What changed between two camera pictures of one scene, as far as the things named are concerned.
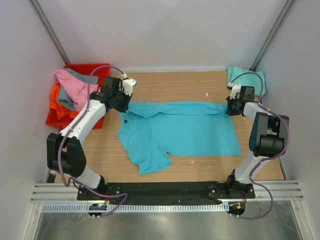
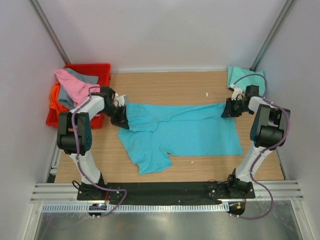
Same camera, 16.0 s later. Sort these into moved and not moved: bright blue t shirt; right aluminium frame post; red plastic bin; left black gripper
Moved: left black gripper
Not moved: red plastic bin; bright blue t shirt; right aluminium frame post
